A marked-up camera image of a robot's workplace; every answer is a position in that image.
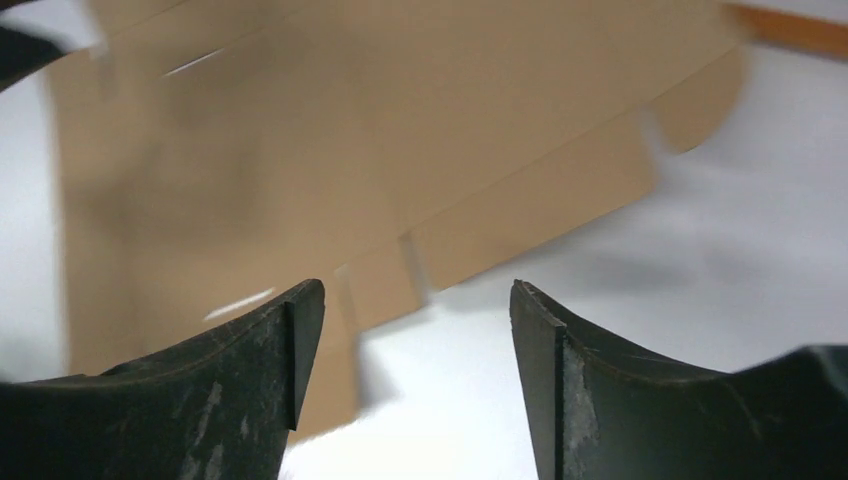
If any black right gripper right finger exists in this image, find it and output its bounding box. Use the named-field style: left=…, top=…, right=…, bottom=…
left=509, top=280, right=847, bottom=480

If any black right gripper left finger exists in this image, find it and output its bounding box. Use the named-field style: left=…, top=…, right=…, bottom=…
left=1, top=279, right=325, bottom=480

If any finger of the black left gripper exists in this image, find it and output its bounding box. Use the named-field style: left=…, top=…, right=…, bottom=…
left=0, top=26, right=66, bottom=91

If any brown cardboard box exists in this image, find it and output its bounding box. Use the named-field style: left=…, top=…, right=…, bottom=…
left=46, top=1, right=747, bottom=439

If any orange wooden shelf rack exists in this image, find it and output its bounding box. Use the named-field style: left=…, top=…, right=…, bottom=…
left=722, top=2, right=847, bottom=62

